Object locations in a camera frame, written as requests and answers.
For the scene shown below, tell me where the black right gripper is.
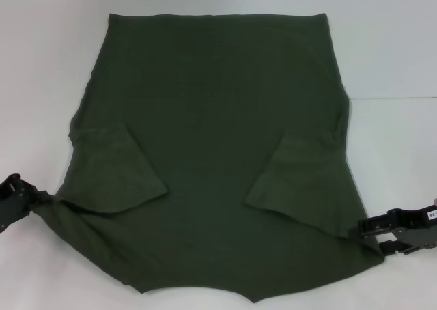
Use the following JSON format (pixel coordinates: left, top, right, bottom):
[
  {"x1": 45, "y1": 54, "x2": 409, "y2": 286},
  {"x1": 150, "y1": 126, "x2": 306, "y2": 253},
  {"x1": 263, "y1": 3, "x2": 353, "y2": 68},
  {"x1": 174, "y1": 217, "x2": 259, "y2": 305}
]
[{"x1": 348, "y1": 203, "x2": 437, "y2": 257}]

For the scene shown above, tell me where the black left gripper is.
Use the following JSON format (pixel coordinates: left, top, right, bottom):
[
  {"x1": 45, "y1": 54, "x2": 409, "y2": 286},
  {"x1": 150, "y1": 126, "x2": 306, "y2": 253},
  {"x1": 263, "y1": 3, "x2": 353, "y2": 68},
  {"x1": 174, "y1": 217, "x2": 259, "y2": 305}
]
[{"x1": 0, "y1": 173, "x2": 57, "y2": 234}]

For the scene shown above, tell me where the dark green shirt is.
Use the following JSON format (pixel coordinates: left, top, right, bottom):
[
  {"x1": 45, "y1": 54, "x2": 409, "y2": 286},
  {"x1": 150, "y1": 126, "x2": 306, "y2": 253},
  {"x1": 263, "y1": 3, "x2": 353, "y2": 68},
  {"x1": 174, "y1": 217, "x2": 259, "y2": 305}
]
[{"x1": 33, "y1": 12, "x2": 386, "y2": 306}]

